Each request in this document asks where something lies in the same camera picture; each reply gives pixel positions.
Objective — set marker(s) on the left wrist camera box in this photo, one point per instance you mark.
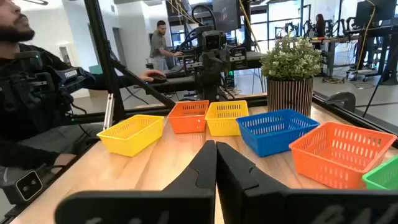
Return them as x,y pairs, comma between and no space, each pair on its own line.
213,40

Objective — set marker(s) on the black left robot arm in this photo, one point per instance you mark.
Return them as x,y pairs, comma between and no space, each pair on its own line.
212,90

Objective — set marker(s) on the black computer mouse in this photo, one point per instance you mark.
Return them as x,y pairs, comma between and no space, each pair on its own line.
159,78

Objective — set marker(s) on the potted plant in striped pot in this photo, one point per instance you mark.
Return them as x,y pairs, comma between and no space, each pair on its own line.
289,96

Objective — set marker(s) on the blue plastic basket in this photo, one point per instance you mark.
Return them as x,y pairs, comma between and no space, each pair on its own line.
264,143

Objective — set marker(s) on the orange plastic basket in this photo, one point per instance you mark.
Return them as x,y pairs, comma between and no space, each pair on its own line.
311,168
186,124

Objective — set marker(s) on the table-level camera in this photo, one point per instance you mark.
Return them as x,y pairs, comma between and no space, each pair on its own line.
28,186

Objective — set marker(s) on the person's hand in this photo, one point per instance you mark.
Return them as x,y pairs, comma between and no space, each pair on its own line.
149,74

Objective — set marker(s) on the yellow plastic basket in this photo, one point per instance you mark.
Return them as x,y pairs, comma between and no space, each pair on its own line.
124,146
224,127

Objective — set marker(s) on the person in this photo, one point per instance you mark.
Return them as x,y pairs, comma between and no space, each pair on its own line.
157,43
18,124
320,28

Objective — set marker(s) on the black labelled equipment box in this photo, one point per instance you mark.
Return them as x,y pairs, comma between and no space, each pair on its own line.
237,57
189,63

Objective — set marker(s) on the silver metal bracket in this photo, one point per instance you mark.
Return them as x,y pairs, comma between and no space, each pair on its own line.
109,112

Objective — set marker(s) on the dark desk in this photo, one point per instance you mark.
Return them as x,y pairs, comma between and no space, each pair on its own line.
177,84

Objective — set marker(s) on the green plastic basket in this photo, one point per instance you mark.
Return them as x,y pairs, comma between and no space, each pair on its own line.
384,177

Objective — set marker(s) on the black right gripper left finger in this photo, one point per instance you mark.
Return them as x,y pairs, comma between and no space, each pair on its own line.
186,205

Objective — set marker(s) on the black frame clamp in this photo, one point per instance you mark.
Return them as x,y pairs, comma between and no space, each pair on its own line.
340,99

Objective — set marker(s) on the black computer monitor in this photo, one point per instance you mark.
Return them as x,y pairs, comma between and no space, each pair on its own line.
227,15
373,11

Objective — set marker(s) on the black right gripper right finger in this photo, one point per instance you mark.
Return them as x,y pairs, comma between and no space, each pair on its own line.
264,205

